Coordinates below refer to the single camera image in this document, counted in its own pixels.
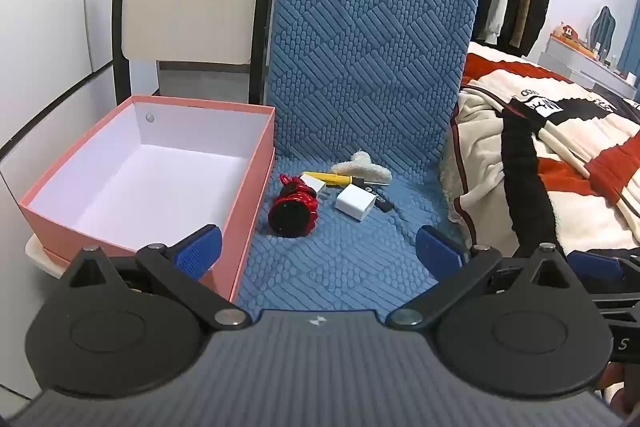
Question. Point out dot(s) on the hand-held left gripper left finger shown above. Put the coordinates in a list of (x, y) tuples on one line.
[(200, 252)]

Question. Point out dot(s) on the fluffy white hair claw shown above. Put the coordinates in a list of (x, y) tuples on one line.
[(365, 169)]

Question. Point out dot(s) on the white dresser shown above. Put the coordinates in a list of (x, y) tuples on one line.
[(565, 62)]

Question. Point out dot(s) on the teal jacket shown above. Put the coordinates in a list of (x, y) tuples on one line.
[(604, 32)]

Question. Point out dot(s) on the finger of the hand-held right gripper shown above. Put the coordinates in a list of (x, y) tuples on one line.
[(595, 264)]

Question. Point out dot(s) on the small white block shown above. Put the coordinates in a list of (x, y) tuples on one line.
[(312, 184)]

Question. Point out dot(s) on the red white black blanket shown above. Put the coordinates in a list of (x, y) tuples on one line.
[(600, 207)]

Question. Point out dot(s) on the white charger plug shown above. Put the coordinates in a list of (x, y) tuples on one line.
[(352, 202)]

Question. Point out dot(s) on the blue quilted mat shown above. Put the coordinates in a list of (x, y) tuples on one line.
[(360, 57)]

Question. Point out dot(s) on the red ridged round gadget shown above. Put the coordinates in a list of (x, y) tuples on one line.
[(295, 212)]

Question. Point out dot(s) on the blue curtain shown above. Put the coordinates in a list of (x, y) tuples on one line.
[(631, 32)]

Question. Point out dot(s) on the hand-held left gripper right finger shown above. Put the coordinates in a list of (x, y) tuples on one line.
[(440, 252)]

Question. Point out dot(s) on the pink cardboard box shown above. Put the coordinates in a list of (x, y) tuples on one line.
[(240, 217)]

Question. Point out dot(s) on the yellow utility knife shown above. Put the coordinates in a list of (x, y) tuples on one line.
[(332, 177)]

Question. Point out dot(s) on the black lighter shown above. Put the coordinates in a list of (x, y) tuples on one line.
[(382, 203)]

